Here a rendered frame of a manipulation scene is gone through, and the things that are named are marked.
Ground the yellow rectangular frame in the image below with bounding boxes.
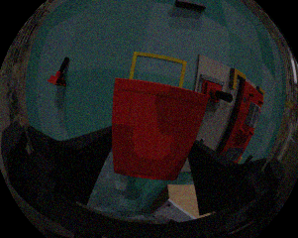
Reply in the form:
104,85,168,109
129,52,187,87

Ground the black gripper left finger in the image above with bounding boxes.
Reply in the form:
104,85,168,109
27,126,112,205

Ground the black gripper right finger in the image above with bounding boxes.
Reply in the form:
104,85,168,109
187,140,266,215

